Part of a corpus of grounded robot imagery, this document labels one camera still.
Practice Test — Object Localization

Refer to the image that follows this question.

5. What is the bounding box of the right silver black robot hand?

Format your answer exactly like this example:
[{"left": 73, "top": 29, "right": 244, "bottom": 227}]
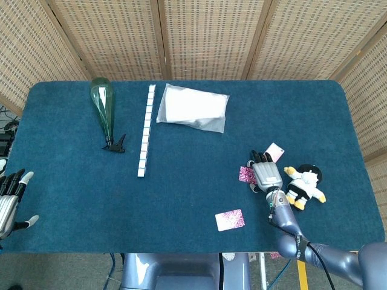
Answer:
[{"left": 246, "top": 149, "right": 284, "bottom": 193}]

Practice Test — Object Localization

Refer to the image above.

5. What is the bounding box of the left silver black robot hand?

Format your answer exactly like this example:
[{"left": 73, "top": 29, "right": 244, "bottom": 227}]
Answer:
[{"left": 0, "top": 167, "right": 41, "bottom": 241}]

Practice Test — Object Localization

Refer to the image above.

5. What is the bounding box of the penguin plush toy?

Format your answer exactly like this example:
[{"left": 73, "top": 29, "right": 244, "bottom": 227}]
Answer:
[{"left": 283, "top": 164, "right": 327, "bottom": 211}]

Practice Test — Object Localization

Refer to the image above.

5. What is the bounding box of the teal felt table cloth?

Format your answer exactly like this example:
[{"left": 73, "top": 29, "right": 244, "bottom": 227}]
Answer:
[{"left": 1, "top": 79, "right": 386, "bottom": 254}]

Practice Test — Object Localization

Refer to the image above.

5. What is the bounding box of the white table leg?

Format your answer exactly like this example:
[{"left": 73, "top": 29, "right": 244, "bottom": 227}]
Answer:
[{"left": 258, "top": 253, "right": 268, "bottom": 290}]

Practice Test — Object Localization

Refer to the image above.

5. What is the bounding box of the white plastic bag package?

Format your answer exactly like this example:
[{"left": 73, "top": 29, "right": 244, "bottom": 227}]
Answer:
[{"left": 155, "top": 83, "right": 230, "bottom": 134}]

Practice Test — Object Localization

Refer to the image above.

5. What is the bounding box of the wicker folding screen panel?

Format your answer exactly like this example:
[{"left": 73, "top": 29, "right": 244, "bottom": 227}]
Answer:
[
  {"left": 243, "top": 0, "right": 387, "bottom": 81},
  {"left": 45, "top": 0, "right": 169, "bottom": 82},
  {"left": 0, "top": 0, "right": 91, "bottom": 117},
  {"left": 157, "top": 0, "right": 273, "bottom": 81},
  {"left": 329, "top": 22, "right": 387, "bottom": 263}
]

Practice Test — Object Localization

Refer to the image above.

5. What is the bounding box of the blue-grey robot torso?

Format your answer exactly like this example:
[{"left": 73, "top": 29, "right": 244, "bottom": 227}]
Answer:
[{"left": 120, "top": 253, "right": 252, "bottom": 290}]

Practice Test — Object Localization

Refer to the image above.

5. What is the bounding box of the blue white snake puzzle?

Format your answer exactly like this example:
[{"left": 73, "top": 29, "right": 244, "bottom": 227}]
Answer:
[{"left": 137, "top": 84, "right": 157, "bottom": 178}]

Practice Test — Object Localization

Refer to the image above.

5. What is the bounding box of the green plastic spray bottle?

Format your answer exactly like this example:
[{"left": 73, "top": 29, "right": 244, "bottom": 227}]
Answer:
[{"left": 90, "top": 77, "right": 126, "bottom": 153}]

